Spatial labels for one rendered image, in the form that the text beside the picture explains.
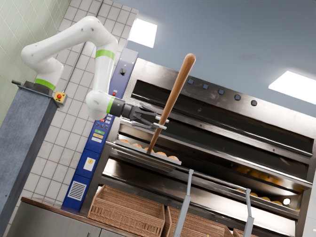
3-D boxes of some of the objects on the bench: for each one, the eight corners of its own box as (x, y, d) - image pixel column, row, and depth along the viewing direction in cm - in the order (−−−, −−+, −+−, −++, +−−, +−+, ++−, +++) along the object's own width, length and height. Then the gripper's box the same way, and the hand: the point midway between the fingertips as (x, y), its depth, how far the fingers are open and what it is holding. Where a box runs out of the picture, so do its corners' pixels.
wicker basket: (156, 237, 287) (166, 205, 294) (218, 257, 288) (227, 225, 295) (163, 243, 240) (175, 206, 247) (237, 269, 241) (247, 230, 248)
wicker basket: (92, 215, 287) (103, 184, 294) (154, 236, 287) (164, 204, 295) (85, 217, 240) (98, 180, 247) (160, 242, 240) (171, 204, 248)
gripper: (128, 97, 176) (171, 112, 177) (118, 125, 172) (161, 140, 172) (128, 93, 169) (173, 108, 169) (117, 122, 165) (163, 138, 165)
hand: (161, 122), depth 171 cm, fingers closed on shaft, 3 cm apart
